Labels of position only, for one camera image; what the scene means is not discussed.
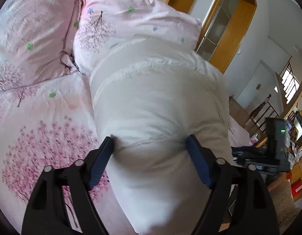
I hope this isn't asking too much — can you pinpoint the beige puffer jacket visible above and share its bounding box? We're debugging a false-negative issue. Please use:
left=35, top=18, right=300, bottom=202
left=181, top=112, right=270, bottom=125
left=90, top=36, right=233, bottom=234

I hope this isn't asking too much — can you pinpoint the pink cherry blossom bedsheet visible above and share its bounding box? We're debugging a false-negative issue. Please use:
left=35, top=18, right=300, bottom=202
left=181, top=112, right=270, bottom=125
left=0, top=73, right=249, bottom=234

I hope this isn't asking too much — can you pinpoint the large pink floral pillow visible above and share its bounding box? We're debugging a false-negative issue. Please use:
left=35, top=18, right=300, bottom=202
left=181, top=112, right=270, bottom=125
left=0, top=0, right=85, bottom=92

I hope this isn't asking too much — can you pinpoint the small pink floral pillow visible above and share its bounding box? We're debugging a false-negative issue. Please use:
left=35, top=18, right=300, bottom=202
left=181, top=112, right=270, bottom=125
left=61, top=0, right=202, bottom=75

